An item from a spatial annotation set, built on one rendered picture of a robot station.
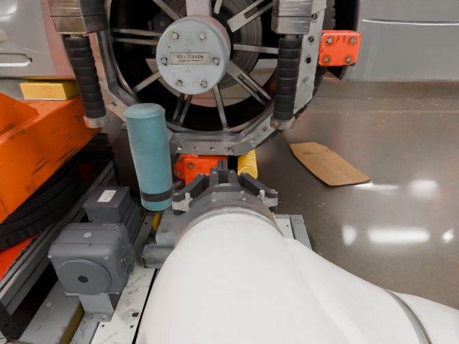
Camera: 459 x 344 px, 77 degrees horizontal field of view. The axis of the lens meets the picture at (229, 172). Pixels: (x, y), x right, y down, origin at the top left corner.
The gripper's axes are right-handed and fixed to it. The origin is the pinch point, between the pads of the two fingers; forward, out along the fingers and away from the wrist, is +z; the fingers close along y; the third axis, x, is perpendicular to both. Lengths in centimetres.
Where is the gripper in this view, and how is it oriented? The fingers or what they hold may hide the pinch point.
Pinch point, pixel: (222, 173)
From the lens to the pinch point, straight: 46.6
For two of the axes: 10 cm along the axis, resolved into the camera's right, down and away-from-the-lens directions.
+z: -0.5, -2.7, 9.6
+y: -10.0, 0.3, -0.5
